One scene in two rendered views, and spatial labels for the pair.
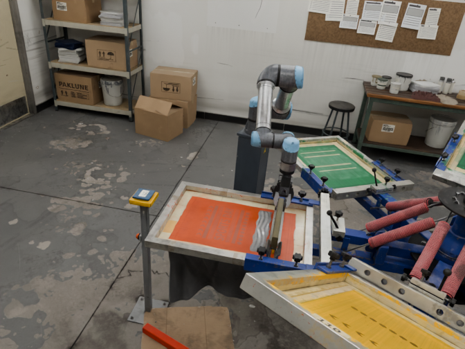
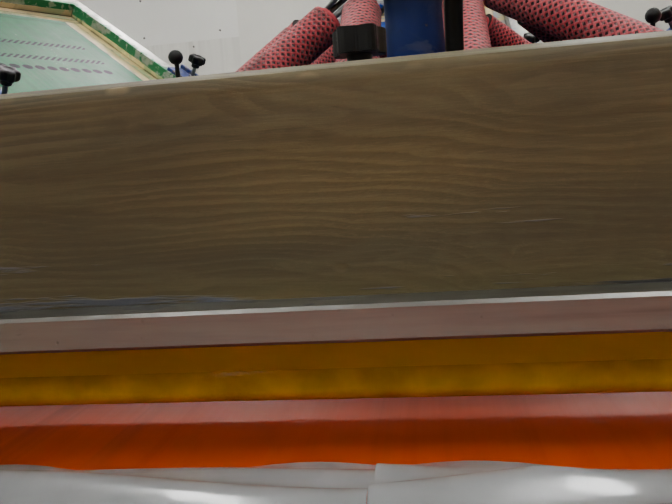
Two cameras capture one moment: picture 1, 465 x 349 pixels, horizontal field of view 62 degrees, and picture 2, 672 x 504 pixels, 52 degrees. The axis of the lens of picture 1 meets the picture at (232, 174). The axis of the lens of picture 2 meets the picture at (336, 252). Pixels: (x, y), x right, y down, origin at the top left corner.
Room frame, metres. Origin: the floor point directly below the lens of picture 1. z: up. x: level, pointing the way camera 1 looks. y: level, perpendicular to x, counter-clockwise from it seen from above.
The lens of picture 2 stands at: (1.63, -0.05, 1.03)
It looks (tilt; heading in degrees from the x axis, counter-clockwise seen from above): 7 degrees down; 270
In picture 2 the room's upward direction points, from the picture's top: 4 degrees counter-clockwise
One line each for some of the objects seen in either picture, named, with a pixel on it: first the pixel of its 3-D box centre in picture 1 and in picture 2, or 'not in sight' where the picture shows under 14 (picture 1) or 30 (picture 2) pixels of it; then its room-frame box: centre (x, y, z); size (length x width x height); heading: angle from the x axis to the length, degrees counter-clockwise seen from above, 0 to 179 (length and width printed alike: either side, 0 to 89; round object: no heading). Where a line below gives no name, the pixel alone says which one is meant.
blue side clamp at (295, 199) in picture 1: (286, 202); not in sight; (1.89, -0.32, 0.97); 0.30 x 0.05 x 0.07; 81
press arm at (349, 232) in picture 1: (347, 235); not in sight; (1.56, -0.60, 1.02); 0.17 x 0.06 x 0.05; 81
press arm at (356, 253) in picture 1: (317, 250); not in sight; (1.58, -0.47, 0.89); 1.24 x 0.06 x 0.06; 81
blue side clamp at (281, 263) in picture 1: (277, 266); not in sight; (1.34, -0.24, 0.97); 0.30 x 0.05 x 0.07; 81
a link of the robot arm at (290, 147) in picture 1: (290, 149); not in sight; (1.64, -0.26, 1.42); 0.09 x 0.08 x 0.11; 0
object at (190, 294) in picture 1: (214, 281); not in sight; (1.45, 0.04, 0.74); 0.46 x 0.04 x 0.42; 81
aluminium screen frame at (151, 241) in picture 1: (236, 223); not in sight; (1.65, -0.05, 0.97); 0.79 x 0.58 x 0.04; 81
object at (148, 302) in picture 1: (146, 259); not in sight; (1.85, 0.49, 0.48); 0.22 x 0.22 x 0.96; 81
